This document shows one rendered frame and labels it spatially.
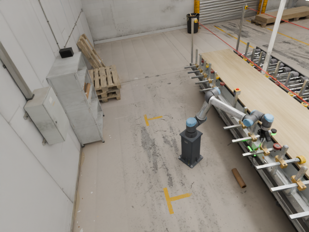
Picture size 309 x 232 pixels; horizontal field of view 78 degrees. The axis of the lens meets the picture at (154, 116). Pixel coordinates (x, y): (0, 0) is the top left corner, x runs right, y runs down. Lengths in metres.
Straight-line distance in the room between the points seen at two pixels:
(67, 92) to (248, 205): 3.14
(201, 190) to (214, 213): 0.36
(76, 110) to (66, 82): 0.53
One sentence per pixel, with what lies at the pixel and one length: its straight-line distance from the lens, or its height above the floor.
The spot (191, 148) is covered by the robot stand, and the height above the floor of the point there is 0.43.
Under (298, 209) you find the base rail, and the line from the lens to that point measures 2.52.
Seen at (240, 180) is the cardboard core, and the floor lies 0.08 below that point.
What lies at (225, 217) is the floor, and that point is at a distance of 3.03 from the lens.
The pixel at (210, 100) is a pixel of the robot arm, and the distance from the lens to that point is 2.36.
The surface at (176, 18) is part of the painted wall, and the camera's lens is 9.86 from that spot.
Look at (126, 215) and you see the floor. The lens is 3.07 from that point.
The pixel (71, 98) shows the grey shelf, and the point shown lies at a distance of 3.41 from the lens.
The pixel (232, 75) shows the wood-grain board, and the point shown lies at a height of 0.90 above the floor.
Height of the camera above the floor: 2.75
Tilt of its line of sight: 40 degrees down
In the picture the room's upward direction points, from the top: 8 degrees counter-clockwise
